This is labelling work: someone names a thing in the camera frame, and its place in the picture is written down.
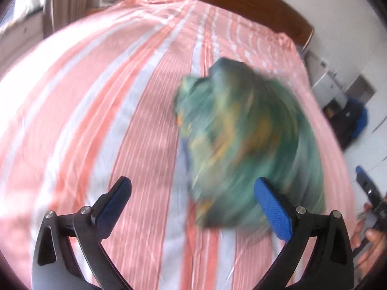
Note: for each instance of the blue garment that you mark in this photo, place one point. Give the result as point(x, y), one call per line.
point(361, 120)

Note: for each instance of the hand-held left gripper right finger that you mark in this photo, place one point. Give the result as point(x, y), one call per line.
point(273, 208)

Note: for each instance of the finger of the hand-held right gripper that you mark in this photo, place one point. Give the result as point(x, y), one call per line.
point(364, 181)

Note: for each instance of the person's right hand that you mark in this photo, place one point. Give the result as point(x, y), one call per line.
point(372, 244)

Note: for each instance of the beige curtain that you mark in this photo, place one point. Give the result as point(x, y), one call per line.
point(63, 3)

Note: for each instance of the white cabinet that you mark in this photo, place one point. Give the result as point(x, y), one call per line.
point(328, 84)

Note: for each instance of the pink striped bed sheet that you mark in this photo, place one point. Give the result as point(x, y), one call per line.
point(90, 111)

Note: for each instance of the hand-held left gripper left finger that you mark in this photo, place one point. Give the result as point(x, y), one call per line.
point(116, 201)

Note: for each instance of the green printed garment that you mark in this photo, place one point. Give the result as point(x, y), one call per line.
point(242, 133)

